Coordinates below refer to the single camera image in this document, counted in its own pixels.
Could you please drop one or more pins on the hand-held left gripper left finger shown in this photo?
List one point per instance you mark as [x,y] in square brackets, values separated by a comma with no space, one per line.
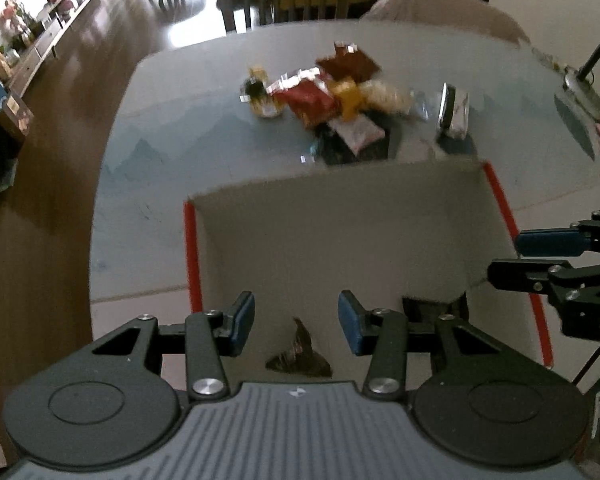
[242,322]

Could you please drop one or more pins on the long wooden TV cabinet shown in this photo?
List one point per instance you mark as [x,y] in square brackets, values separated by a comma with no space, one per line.
[45,42]

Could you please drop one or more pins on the black crumpled snack packet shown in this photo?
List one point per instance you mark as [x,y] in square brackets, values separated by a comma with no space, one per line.
[300,355]

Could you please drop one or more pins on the grey cardboard box red tape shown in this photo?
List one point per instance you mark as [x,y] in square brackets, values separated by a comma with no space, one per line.
[330,230]

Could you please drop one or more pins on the red snack packet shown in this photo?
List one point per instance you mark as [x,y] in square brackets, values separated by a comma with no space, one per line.
[307,100]

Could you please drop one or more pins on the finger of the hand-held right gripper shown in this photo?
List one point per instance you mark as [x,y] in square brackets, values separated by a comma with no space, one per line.
[550,242]
[520,274]

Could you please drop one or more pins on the beige cloth covered chair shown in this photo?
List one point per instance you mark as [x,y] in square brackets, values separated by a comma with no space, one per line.
[445,10]

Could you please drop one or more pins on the clear shiny wrapper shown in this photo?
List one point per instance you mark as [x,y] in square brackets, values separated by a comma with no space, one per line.
[420,105]

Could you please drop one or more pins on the small brown cardboard box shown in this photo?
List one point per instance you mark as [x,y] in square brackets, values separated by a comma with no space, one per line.
[17,112]

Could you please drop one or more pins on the brown snack packet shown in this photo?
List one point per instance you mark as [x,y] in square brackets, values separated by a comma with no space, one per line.
[350,62]

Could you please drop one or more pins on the silver snack packet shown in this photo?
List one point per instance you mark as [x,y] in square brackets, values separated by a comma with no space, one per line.
[455,110]

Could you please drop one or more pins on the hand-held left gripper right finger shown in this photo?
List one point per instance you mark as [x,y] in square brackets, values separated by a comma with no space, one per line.
[349,322]

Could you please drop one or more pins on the white pink snack packet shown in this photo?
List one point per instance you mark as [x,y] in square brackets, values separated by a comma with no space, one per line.
[357,132]

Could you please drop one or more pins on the pink flower bouquet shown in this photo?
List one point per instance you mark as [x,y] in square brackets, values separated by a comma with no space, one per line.
[12,12]

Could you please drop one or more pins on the pale yellow snack packet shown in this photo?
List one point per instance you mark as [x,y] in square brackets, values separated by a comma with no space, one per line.
[385,95]

